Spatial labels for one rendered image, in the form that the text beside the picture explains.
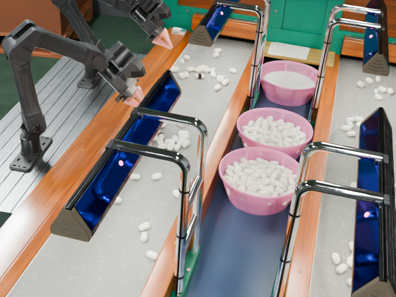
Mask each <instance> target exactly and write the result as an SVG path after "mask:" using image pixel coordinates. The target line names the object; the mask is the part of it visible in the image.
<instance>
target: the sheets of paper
mask: <svg viewBox="0 0 396 297"><path fill-rule="evenodd" d="M309 50H310V48H308V47H300V46H297V45H290V44H284V43H280V42H271V45H270V47H269V51H268V54H270V55H278V56H283V57H291V58H298V59H303V60H306V58H307V56H308V53H309Z"/></svg>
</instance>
